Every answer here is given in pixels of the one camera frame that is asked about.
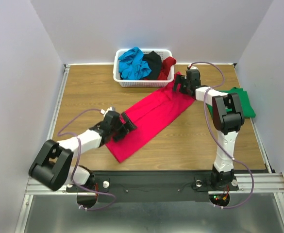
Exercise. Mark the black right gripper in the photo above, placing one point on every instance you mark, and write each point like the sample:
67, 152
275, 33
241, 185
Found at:
182, 85

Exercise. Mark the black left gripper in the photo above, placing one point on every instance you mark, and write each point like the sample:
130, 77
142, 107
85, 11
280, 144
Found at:
128, 126

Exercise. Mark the pink red t shirt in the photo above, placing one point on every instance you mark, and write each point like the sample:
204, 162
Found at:
150, 115

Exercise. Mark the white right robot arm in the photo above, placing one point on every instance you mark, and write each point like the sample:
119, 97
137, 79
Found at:
227, 117

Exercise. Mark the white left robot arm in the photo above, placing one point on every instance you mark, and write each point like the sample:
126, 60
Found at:
52, 166

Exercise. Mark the dark red t shirt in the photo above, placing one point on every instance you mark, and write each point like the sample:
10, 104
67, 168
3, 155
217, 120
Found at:
166, 66

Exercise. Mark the white plastic basket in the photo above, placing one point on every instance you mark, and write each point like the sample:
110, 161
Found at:
164, 53

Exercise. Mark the black t shirt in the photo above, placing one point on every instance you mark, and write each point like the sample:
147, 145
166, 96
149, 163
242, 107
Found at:
155, 63

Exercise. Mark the blue t shirt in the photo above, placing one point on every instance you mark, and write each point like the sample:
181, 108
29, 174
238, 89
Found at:
132, 66

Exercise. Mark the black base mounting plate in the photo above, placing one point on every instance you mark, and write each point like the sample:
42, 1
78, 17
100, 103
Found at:
146, 186

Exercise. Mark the green folded t shirt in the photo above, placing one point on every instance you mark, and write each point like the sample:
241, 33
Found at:
241, 104

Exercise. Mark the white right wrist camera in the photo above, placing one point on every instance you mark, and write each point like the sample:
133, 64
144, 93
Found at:
192, 68

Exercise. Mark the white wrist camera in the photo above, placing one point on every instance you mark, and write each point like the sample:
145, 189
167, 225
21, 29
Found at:
192, 68
105, 111

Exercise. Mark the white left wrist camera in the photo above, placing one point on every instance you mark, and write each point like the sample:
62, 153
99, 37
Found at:
105, 111

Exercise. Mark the aluminium frame rail left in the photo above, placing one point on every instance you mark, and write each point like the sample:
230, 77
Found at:
60, 93

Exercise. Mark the aluminium frame rail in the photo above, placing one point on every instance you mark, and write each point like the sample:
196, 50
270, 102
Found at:
268, 182
60, 93

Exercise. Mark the aluminium frame rail right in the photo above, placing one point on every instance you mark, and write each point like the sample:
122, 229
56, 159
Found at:
268, 182

